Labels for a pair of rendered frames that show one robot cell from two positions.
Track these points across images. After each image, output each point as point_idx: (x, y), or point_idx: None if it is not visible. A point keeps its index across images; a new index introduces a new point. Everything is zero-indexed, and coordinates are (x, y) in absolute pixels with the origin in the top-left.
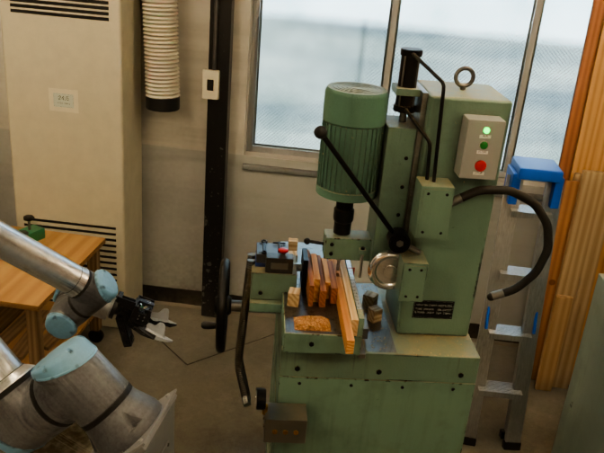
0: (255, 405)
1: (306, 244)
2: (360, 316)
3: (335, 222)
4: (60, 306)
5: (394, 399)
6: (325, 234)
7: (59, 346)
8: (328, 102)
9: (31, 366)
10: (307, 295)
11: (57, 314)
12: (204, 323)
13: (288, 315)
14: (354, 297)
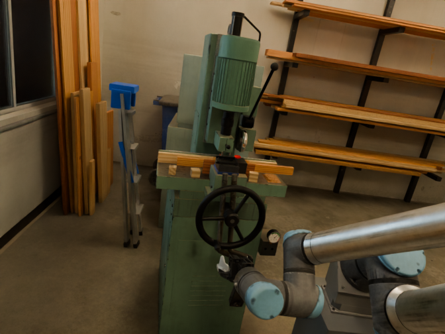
0: (280, 238)
1: (162, 168)
2: (273, 160)
3: (230, 128)
4: (313, 285)
5: None
6: (228, 138)
7: (391, 254)
8: (252, 48)
9: (400, 285)
10: (247, 173)
11: (320, 289)
12: (219, 245)
13: (267, 183)
14: (255, 159)
